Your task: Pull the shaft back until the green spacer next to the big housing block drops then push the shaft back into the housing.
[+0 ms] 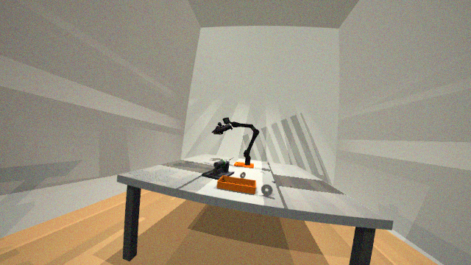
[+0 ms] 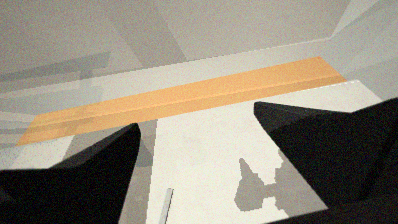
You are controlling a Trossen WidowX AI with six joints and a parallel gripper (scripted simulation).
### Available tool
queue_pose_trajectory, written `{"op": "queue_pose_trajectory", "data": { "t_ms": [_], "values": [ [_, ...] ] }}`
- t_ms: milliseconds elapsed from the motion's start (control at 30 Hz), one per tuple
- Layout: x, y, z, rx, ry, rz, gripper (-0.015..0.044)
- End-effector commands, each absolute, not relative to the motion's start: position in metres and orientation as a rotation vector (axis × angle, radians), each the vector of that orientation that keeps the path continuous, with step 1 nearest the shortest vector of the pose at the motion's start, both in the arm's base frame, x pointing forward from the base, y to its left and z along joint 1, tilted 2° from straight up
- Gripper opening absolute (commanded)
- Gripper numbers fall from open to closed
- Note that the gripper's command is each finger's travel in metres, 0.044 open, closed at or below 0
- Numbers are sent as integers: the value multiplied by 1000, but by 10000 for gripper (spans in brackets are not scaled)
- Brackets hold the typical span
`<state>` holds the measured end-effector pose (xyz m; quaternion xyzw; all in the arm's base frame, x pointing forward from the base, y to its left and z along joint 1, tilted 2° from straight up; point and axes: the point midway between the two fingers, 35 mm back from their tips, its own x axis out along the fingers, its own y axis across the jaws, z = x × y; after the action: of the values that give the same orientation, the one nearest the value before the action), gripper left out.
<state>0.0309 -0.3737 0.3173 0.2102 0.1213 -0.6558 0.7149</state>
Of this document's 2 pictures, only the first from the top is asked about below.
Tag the orange open-top tray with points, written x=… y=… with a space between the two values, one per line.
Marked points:
x=236 y=184

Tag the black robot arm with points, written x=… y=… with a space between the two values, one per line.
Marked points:
x=236 y=124

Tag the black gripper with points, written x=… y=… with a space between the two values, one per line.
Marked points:
x=219 y=131

